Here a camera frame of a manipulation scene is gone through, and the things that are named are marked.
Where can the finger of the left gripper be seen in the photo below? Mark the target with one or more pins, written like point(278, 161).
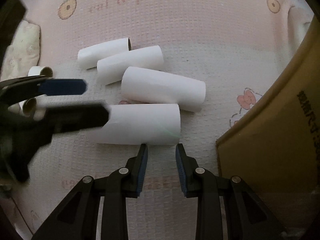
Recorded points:
point(72, 118)
point(55, 87)

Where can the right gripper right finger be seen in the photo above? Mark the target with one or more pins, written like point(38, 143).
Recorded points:
point(197, 182)

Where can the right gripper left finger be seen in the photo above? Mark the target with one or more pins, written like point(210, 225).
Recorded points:
point(126, 182)

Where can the white paper roll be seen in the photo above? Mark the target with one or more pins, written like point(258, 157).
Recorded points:
point(151, 124)
point(112, 69)
point(40, 71)
point(26, 110)
point(152, 86)
point(89, 56)

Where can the cream floral pillow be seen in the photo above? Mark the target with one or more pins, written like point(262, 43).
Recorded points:
point(23, 53)

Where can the brown cardboard box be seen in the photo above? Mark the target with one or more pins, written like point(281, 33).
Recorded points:
point(274, 148)

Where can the pink cartoon bed sheet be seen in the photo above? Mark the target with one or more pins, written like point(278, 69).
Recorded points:
point(237, 47)

